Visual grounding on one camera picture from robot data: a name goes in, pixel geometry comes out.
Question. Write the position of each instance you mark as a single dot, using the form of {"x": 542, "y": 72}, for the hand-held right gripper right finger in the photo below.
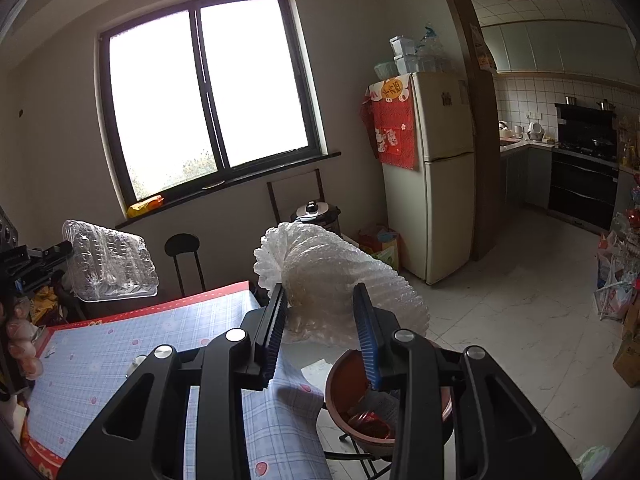
{"x": 367, "y": 330}

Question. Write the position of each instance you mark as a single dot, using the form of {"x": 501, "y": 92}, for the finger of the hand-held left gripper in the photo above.
{"x": 52, "y": 251}

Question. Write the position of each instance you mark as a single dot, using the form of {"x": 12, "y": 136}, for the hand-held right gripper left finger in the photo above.
{"x": 272, "y": 330}

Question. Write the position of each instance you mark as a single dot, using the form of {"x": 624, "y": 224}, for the clear plastic tray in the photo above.
{"x": 110, "y": 260}

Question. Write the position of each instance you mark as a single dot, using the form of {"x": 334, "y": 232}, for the brown plastic bin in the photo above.
{"x": 340, "y": 390}

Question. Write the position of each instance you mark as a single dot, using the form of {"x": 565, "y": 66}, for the white ribbed foam wrap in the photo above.
{"x": 340, "y": 270}

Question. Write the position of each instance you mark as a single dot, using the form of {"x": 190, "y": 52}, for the brown printed packet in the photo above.
{"x": 382, "y": 404}

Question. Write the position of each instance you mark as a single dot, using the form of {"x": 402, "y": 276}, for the red foil wrapper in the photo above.
{"x": 372, "y": 425}

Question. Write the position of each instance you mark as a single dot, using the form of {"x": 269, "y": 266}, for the person's left hand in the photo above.
{"x": 22, "y": 345}

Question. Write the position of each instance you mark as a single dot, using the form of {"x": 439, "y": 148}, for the yellow cloth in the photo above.
{"x": 45, "y": 302}

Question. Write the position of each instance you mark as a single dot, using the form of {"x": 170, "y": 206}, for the dark chair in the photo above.
{"x": 70, "y": 300}

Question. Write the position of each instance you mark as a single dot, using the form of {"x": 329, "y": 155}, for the yellow bag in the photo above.
{"x": 145, "y": 206}

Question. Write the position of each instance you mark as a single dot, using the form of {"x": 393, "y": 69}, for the blue plaid tablecloth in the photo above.
{"x": 125, "y": 330}

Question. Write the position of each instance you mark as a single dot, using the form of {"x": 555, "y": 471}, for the steel pressure cooker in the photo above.
{"x": 320, "y": 212}

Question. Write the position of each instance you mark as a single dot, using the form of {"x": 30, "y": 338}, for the black folding stand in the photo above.
{"x": 372, "y": 465}

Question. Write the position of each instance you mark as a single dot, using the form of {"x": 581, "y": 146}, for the cream refrigerator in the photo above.
{"x": 440, "y": 210}

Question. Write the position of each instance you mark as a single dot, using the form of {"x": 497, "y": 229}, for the small grey dish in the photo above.
{"x": 214, "y": 184}

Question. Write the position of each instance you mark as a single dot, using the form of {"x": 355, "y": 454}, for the dark framed window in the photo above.
{"x": 155, "y": 110}

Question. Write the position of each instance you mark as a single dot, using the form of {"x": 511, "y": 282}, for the red printed table cover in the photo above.
{"x": 42, "y": 455}

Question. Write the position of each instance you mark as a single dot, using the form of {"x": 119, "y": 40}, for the red printed cloth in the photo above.
{"x": 397, "y": 130}

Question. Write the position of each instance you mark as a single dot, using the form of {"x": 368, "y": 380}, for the grey kitchen counter cabinet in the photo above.
{"x": 535, "y": 175}

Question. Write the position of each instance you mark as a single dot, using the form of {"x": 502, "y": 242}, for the black oven with stove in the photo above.
{"x": 580, "y": 190}

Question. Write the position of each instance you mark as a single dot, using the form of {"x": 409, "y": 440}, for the pale green plastic bag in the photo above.
{"x": 595, "y": 462}

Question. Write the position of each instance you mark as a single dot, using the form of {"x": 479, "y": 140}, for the cardboard box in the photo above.
{"x": 630, "y": 355}

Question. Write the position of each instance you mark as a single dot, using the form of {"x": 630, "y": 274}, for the stack of clear storage containers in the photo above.
{"x": 405, "y": 57}

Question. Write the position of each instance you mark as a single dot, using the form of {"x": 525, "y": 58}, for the black wok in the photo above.
{"x": 602, "y": 144}

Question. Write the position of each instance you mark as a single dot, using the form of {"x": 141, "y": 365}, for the black range hood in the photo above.
{"x": 585, "y": 122}

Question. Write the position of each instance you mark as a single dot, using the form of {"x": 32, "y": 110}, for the steel pot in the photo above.
{"x": 605, "y": 105}
{"x": 570, "y": 100}

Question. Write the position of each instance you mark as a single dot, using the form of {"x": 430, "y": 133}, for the row of condiment bottles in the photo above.
{"x": 629, "y": 145}

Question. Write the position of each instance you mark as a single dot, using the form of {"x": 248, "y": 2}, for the black metal frame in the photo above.
{"x": 271, "y": 200}

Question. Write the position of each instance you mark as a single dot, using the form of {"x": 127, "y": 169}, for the wooden door frame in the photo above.
{"x": 480, "y": 160}

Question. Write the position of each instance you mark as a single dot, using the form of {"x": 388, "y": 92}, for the red wall calendar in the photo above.
{"x": 482, "y": 52}

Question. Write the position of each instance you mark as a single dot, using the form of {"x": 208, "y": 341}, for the pale green wall cabinets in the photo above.
{"x": 550, "y": 45}

